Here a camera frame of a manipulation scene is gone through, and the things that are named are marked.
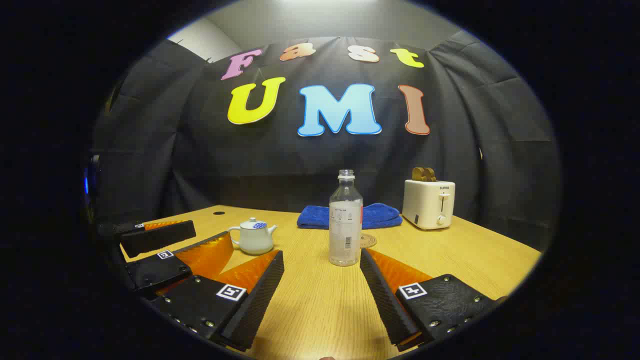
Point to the brown toast slice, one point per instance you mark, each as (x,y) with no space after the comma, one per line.
(431,175)
(418,174)

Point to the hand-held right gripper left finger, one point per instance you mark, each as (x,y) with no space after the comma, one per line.
(260,300)

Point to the white teacup lid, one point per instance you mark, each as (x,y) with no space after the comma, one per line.
(256,225)

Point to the white ceramic teacup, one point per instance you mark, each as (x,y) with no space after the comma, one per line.
(255,242)

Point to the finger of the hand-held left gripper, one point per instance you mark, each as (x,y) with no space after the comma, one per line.
(155,270)
(160,237)

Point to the round cork coaster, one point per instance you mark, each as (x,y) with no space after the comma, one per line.
(369,241)

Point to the folded blue towel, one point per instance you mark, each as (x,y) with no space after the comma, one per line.
(382,215)

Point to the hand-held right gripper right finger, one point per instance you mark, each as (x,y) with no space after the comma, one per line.
(385,300)

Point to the white toaster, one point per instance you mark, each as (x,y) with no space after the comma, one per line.
(425,205)

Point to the clear plastic water bottle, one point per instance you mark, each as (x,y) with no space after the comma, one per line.
(345,225)

